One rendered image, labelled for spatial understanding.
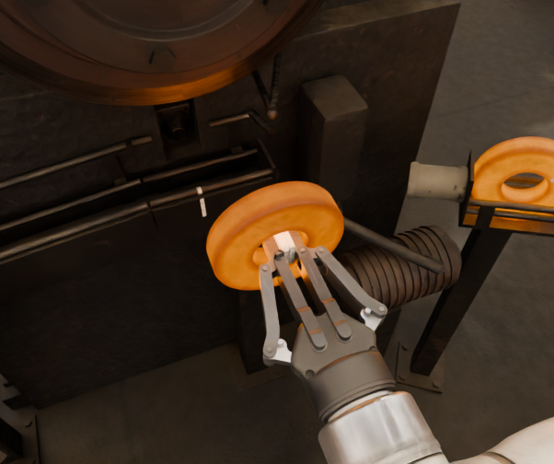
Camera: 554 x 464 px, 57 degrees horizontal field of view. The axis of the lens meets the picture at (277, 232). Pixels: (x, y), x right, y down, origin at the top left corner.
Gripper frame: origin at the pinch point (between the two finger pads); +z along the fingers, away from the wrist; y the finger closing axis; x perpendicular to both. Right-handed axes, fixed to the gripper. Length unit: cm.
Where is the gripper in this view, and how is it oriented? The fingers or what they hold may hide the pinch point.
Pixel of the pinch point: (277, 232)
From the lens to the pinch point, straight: 55.2
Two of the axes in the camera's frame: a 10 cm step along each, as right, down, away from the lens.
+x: 0.2, -5.8, -8.1
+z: -3.6, -7.6, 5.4
